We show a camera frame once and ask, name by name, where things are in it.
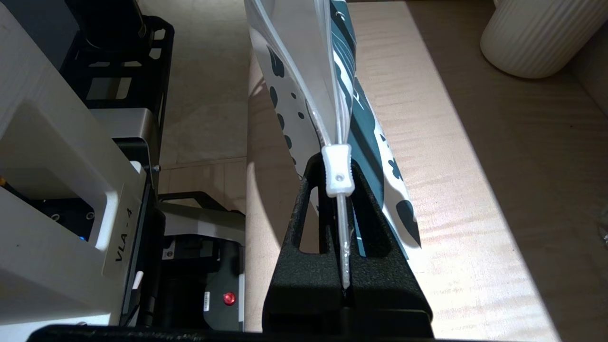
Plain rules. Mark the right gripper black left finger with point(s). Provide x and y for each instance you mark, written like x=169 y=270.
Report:
x=304 y=285

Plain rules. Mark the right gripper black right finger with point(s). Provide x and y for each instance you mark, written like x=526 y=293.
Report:
x=384 y=285

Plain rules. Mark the white blue patterned pouch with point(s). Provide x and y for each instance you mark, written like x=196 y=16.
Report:
x=294 y=47

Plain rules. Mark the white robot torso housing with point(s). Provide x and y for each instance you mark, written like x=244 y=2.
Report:
x=47 y=156

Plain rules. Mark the white ribbed mug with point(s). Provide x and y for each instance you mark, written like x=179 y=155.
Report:
x=536 y=38

